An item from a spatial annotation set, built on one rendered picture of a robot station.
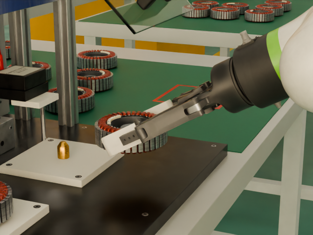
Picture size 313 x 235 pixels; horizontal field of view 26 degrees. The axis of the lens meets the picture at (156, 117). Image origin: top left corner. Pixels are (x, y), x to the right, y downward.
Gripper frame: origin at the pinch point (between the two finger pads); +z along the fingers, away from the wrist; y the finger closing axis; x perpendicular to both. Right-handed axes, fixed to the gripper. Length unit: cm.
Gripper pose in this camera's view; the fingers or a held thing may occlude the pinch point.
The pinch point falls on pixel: (132, 130)
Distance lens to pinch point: 104.6
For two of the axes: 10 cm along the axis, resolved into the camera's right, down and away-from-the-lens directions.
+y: -4.0, 2.9, -8.7
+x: 4.5, 8.9, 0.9
